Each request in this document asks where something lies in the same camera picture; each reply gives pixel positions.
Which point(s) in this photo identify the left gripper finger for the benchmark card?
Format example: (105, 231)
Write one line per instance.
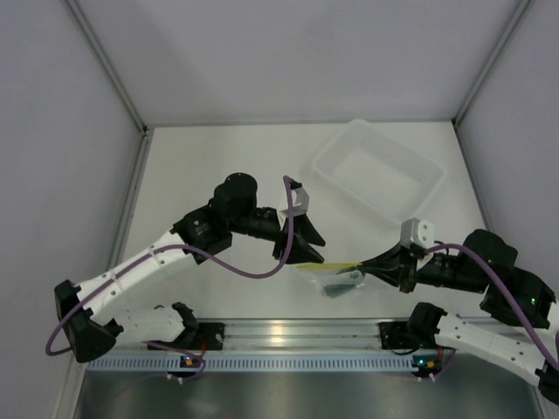
(305, 231)
(303, 252)

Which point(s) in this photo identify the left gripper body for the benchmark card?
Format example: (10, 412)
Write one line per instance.
(280, 244)

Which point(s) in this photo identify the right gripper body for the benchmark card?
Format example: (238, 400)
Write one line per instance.
(409, 274)

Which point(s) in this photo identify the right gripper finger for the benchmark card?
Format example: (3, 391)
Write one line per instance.
(391, 277)
(389, 261)

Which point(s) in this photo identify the clear zip top bag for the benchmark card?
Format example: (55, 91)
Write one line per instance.
(319, 275)

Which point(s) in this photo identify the green fake cucumber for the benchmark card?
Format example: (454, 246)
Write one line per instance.
(339, 289)

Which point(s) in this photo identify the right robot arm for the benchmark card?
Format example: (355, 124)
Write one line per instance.
(482, 264)

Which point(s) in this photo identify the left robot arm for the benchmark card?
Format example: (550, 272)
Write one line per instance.
(94, 315)

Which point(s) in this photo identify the white perforated plastic basket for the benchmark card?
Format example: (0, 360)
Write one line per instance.
(393, 180)

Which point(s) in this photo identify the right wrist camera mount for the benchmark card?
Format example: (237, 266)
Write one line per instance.
(417, 232)

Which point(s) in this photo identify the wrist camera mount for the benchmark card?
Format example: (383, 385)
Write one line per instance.
(417, 232)
(300, 202)

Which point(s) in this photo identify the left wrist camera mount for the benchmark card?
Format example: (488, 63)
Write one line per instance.
(300, 202)

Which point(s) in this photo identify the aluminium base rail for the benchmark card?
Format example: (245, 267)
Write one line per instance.
(306, 334)

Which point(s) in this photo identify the slotted cable duct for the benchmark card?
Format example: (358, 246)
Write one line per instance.
(221, 362)

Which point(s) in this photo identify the left aluminium frame post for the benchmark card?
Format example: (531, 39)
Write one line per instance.
(125, 136)

